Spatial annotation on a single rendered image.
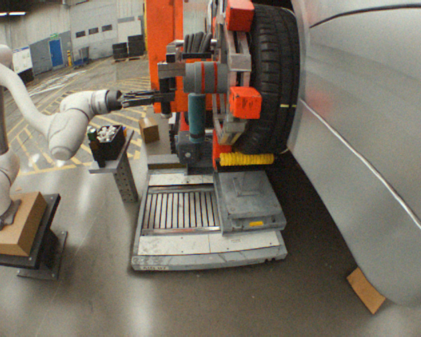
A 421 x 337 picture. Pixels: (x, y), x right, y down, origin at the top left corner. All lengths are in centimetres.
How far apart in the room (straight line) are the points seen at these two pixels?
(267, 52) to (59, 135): 65
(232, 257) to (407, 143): 96
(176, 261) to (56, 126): 82
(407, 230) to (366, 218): 9
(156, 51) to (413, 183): 129
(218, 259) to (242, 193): 39
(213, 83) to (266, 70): 29
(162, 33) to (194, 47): 66
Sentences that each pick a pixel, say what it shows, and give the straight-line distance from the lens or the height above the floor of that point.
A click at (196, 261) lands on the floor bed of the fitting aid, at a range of 108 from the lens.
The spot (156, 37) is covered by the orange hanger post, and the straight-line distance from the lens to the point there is 132.
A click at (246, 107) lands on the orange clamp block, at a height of 85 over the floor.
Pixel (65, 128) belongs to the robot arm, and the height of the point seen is 82.
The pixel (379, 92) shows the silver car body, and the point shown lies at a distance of 35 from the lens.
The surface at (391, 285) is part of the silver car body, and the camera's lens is 38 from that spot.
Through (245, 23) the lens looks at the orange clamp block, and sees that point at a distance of 69.
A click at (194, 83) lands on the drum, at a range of 83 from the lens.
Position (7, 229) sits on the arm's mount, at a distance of 123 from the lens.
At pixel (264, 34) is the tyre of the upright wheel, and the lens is 65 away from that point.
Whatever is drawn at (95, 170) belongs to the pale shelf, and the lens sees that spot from 113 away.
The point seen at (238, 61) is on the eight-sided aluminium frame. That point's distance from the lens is 62.
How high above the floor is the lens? 105
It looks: 38 degrees down
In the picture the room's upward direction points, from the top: 1 degrees clockwise
